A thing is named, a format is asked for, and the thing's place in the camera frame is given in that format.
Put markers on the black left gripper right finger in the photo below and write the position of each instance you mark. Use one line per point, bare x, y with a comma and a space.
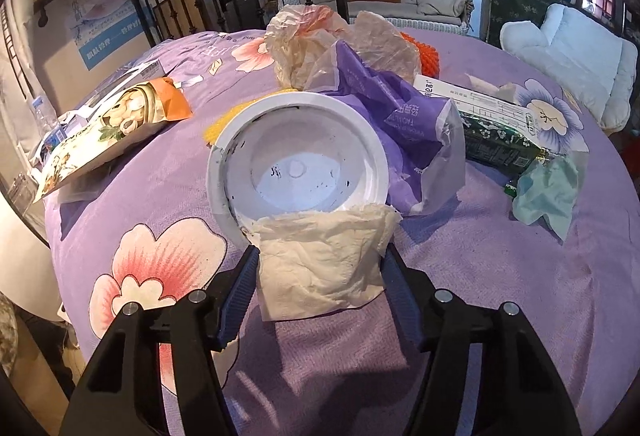
487, 371

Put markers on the white tissue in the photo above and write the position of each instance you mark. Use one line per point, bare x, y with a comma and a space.
317, 262

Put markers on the yellow foam fruit net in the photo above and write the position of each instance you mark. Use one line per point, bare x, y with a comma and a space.
214, 130

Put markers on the white purple paper bowl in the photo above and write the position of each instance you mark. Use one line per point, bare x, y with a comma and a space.
292, 152

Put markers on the purple floral bed sheet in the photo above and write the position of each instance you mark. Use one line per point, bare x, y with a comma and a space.
150, 234

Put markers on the light green wrapper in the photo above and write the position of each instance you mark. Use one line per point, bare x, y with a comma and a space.
548, 190

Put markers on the green white carton box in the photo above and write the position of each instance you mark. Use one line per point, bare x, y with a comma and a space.
497, 133

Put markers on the purple plastic bag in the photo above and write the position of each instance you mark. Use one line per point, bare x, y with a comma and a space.
422, 136

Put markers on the plastic water bottle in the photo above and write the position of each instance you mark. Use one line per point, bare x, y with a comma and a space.
45, 116

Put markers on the floral snack bag orange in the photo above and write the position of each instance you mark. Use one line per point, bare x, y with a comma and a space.
130, 117

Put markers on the white product box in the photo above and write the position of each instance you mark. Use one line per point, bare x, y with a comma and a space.
143, 72

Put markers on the white padded rocking chair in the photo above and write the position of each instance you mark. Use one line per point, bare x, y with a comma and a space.
588, 61

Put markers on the orange foam fruit net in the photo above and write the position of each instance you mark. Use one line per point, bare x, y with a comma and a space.
429, 57

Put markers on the dark green floral panel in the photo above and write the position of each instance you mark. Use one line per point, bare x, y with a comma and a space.
494, 13

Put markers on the crumpled beige plastic bag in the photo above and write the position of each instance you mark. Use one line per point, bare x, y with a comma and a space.
301, 40

